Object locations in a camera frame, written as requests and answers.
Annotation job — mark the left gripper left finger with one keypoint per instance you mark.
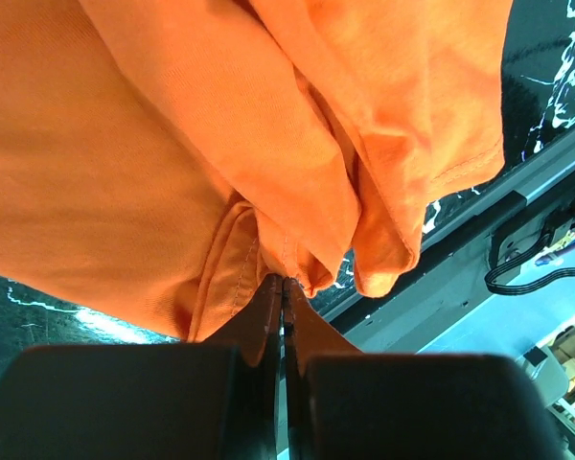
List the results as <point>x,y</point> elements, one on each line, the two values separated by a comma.
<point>252,336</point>

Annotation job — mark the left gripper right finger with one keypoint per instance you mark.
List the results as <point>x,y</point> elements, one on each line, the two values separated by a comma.
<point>307,338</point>

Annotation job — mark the orange t shirt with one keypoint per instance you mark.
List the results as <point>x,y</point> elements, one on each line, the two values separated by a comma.
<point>196,144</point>

